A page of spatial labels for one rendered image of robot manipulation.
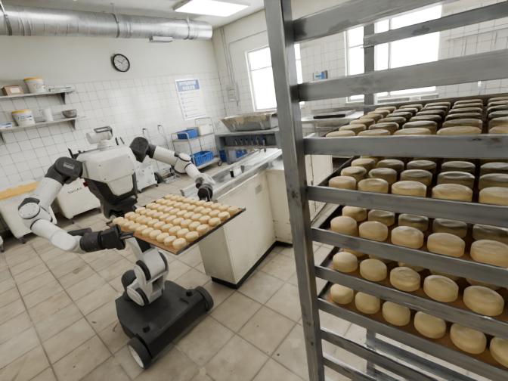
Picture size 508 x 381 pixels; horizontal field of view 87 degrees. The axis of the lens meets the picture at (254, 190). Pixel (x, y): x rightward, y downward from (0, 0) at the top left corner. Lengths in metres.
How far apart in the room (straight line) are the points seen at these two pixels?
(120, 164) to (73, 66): 4.23
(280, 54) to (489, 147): 0.30
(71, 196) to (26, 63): 2.13
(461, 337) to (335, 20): 0.56
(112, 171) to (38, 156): 3.91
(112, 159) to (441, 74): 1.53
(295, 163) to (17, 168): 5.23
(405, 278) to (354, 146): 0.27
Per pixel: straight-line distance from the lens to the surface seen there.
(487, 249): 0.54
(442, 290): 0.58
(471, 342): 0.64
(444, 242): 0.54
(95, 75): 5.89
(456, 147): 0.43
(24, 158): 5.52
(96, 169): 1.66
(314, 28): 0.47
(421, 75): 0.42
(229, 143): 2.69
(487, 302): 0.58
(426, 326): 0.64
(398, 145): 0.44
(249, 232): 2.30
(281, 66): 0.46
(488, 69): 0.41
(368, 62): 0.87
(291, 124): 0.46
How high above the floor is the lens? 1.52
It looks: 20 degrees down
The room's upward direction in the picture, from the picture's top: 9 degrees counter-clockwise
